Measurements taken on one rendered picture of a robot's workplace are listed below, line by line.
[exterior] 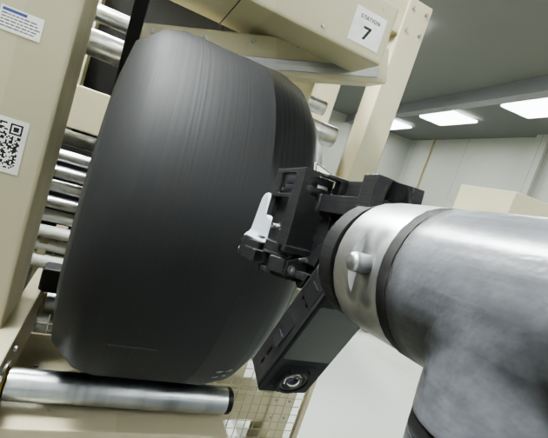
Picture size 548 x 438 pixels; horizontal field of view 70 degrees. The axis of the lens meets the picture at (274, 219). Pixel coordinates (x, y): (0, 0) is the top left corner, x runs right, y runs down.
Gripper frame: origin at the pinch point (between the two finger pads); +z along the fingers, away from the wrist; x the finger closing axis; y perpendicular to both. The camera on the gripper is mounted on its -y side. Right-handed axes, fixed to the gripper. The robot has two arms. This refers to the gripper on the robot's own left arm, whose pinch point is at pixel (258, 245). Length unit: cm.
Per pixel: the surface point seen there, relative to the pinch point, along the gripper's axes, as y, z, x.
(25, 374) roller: -27.3, 23.3, 19.5
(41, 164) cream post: 1.8, 26.3, 25.0
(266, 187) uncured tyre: 6.7, 6.6, -1.6
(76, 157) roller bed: 5, 67, 25
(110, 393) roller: -28.5, 22.3, 7.7
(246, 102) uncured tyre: 16.7, 11.0, 2.6
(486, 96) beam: 283, 428, -473
